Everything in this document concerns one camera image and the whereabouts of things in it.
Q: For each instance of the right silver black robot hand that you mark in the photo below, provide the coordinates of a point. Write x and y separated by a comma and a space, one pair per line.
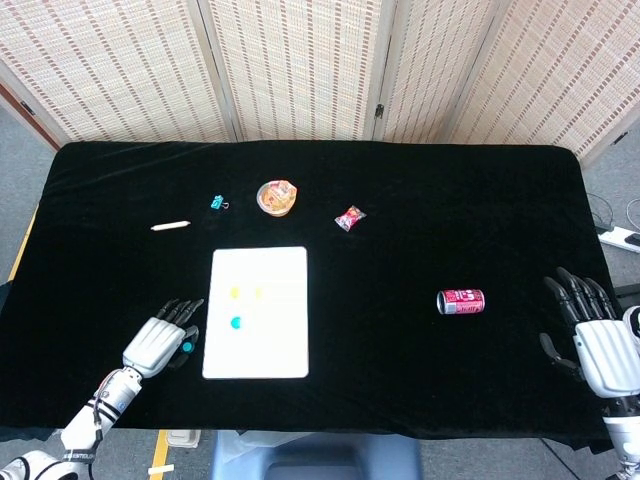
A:
607, 355

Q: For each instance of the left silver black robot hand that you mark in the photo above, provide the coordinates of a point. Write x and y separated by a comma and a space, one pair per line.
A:
152, 345

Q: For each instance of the cyan disc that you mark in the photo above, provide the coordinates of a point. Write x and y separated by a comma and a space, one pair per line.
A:
187, 346
236, 322

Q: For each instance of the orange disc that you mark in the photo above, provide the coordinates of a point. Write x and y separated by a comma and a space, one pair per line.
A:
234, 292
259, 292

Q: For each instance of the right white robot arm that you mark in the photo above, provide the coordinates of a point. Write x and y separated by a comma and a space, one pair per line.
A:
620, 435

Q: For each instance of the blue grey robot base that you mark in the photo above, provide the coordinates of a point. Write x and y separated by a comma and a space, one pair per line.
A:
315, 457

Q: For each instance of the white rectangular board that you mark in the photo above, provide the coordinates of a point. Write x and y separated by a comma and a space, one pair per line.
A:
270, 345

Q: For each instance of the beige floor box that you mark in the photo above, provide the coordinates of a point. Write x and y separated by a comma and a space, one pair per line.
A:
182, 437

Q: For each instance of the yellow floor tape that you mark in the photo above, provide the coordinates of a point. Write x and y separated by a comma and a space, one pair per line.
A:
160, 452

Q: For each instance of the white power strip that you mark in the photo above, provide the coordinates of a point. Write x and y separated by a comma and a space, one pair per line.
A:
620, 236

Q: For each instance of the white wrapped stick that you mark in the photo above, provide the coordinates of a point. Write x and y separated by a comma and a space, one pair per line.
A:
170, 226

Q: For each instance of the white floor label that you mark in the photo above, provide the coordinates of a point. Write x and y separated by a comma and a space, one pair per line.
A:
161, 470

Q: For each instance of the red soda can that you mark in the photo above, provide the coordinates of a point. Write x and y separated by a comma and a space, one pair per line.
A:
461, 301

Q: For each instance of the teal binder clip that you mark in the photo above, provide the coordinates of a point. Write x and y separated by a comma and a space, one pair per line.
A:
217, 202

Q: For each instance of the orange jelly cup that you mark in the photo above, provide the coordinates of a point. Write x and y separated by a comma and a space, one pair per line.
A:
277, 198

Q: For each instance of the black screen hinge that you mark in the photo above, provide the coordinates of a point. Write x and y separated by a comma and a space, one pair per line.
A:
379, 111
620, 137
27, 107

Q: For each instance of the black velvet tablecloth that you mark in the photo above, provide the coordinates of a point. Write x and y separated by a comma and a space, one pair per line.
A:
400, 250

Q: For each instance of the red snack packet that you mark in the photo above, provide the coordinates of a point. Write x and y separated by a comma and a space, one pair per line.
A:
350, 218

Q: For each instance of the woven bamboo screen panel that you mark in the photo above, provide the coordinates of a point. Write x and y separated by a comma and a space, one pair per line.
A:
430, 75
300, 65
565, 75
115, 65

